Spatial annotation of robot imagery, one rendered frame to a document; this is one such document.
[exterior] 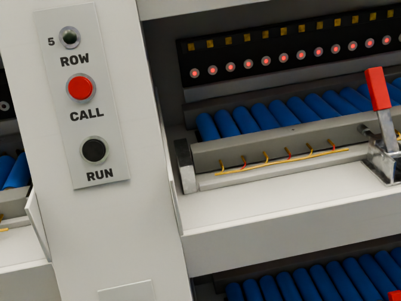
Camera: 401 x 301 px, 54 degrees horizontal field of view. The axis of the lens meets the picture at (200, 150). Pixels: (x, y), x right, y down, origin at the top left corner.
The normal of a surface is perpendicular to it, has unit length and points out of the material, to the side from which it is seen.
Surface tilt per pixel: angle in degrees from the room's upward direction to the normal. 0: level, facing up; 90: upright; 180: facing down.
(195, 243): 111
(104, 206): 90
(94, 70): 90
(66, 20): 90
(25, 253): 21
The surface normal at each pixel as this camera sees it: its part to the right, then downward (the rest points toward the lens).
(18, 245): -0.12, -0.86
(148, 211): 0.10, 0.15
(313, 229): 0.15, 0.47
